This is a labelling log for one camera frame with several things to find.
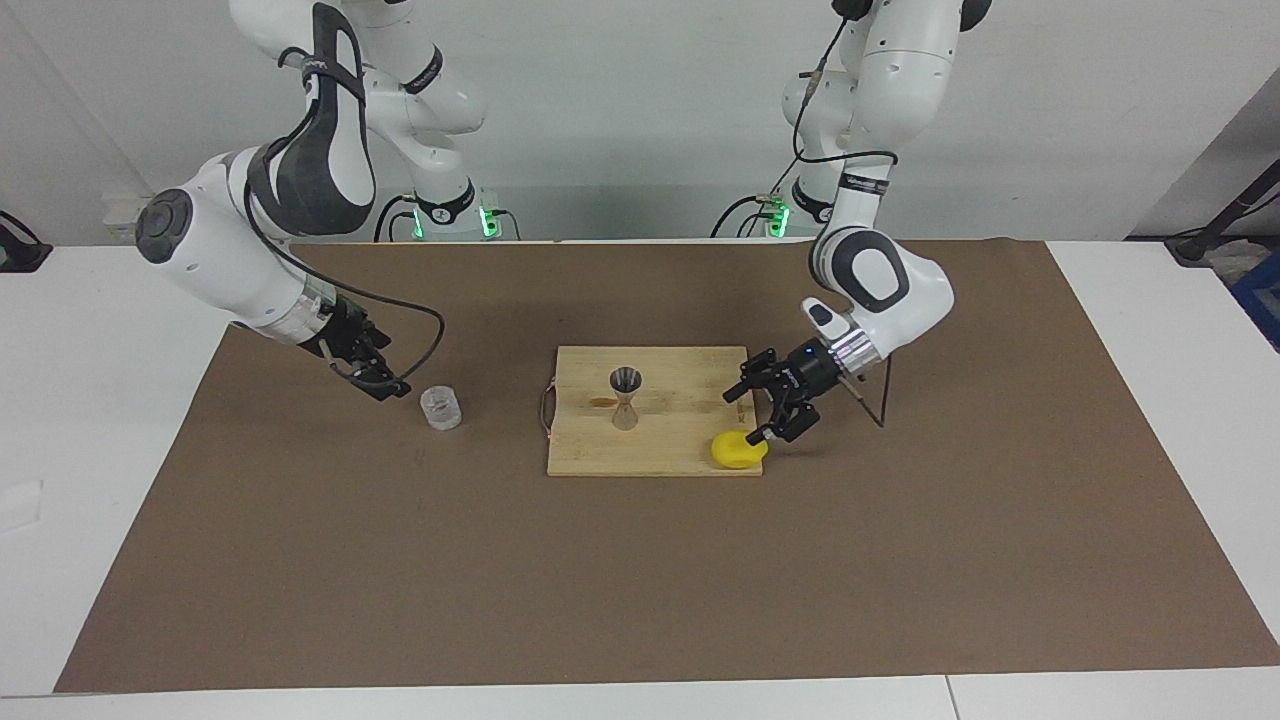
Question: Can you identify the black base cable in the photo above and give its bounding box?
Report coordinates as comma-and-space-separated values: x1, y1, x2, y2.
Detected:
375, 195, 416, 241
712, 150, 806, 238

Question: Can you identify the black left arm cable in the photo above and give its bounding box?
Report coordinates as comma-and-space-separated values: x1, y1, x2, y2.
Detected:
795, 10, 898, 428

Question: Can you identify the wooden cutting board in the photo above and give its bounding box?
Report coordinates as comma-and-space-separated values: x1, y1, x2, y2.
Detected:
540, 346, 764, 478

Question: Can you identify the black clamp mount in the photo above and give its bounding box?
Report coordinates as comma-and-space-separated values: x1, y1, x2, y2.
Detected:
0, 210, 53, 273

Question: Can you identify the clear plastic cup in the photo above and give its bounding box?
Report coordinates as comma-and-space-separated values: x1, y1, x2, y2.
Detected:
419, 385, 464, 432

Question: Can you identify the white tape patch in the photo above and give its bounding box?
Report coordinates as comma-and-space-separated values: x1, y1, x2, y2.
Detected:
0, 480, 46, 534

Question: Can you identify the black stand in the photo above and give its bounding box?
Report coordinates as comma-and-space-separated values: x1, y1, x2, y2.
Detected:
1165, 158, 1280, 266

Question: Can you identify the yellow lemon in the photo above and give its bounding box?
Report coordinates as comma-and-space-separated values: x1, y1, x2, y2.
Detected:
710, 429, 770, 470

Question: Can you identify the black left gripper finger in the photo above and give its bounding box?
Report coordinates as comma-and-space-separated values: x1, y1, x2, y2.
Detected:
722, 348, 781, 404
746, 398, 823, 446

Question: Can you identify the brown table mat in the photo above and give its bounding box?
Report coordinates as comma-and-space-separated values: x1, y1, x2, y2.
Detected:
53, 238, 1280, 694

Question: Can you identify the metal jigger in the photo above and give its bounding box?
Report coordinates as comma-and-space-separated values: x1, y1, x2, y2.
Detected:
608, 366, 644, 433

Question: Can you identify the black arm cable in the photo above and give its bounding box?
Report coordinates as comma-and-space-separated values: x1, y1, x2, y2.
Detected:
795, 10, 898, 428
240, 45, 446, 386

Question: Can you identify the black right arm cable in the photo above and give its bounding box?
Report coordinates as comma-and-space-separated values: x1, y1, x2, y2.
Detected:
240, 45, 446, 386

